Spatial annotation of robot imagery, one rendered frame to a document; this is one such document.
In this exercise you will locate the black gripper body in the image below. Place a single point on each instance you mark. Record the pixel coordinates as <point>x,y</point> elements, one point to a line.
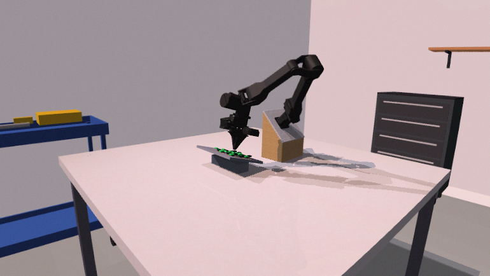
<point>242,128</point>

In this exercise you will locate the grey switch panel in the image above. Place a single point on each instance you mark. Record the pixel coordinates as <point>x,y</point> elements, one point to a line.
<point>230,160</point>

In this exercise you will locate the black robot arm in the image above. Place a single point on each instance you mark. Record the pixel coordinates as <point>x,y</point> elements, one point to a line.
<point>258,92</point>

